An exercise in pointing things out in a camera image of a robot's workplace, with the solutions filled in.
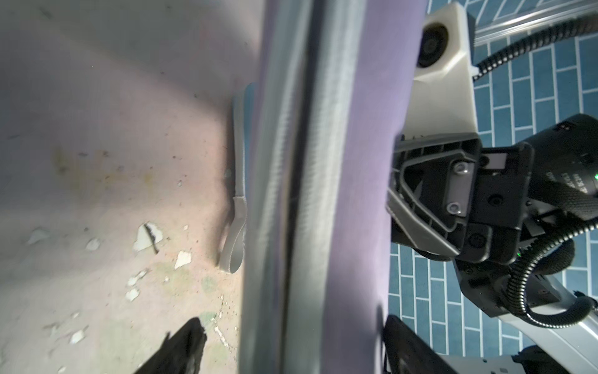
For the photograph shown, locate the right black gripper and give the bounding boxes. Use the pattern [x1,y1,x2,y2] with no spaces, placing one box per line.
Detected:
[387,114,597,318]

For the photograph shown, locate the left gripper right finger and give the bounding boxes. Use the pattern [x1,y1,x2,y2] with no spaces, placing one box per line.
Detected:
[382,315,456,374]

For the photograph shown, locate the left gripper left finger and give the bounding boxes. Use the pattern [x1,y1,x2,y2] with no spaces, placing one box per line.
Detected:
[135,317,207,374]

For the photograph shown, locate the white sleeve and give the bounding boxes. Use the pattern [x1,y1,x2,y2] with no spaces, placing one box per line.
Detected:
[219,84,255,274]

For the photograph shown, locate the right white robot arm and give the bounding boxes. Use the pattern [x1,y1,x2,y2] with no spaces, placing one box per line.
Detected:
[388,114,597,373]

